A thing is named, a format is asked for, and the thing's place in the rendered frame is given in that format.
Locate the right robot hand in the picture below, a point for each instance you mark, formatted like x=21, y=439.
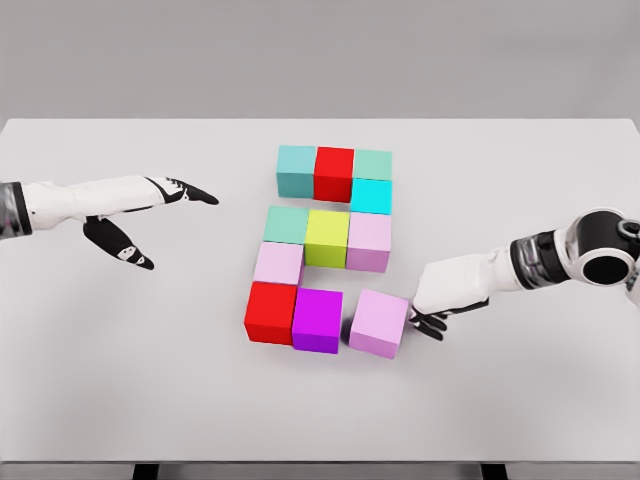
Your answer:
x=445, y=285

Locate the magenta cube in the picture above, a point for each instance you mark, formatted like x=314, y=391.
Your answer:
x=317, y=320

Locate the dusty teal cube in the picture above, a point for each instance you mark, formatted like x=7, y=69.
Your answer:
x=296, y=170

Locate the bright cyan cube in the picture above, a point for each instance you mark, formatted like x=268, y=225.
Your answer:
x=371, y=196

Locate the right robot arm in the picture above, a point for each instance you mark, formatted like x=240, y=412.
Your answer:
x=575, y=250

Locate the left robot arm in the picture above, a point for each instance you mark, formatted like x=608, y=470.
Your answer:
x=40, y=205

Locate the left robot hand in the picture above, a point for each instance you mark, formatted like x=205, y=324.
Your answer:
x=125, y=197

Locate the pale pink cube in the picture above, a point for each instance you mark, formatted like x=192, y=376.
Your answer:
x=378, y=322
x=369, y=240
x=278, y=262

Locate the red cube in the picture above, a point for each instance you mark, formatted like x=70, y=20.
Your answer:
x=269, y=311
x=334, y=172

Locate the mint green cube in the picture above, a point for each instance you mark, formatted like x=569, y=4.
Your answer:
x=373, y=165
x=286, y=224

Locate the yellow-green cube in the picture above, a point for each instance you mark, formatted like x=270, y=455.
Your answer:
x=327, y=236

